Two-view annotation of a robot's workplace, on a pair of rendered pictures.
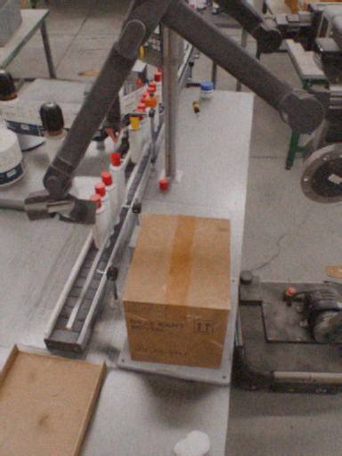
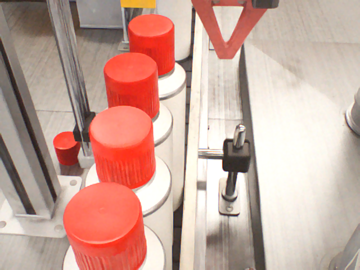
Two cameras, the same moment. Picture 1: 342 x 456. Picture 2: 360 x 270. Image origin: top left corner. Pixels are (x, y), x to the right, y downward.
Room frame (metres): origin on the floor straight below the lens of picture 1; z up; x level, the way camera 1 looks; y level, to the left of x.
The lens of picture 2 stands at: (1.71, 0.12, 1.22)
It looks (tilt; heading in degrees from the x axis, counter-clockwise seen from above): 45 degrees down; 173
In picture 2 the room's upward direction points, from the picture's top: straight up
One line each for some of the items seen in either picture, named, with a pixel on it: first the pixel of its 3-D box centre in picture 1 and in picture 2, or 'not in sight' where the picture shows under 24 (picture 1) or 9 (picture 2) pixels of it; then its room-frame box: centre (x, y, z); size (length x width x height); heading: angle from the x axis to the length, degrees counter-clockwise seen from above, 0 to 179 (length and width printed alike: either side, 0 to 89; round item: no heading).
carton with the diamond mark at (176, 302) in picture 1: (181, 289); not in sight; (0.68, -0.03, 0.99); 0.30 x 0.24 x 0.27; 174
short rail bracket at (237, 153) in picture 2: not in sight; (234, 163); (1.43, 0.22, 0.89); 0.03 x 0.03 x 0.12; 79
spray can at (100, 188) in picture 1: (102, 210); not in sight; (1.02, 0.22, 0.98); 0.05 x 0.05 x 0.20
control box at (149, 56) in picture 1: (157, 34); not in sight; (1.49, 0.04, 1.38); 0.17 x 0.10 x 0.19; 44
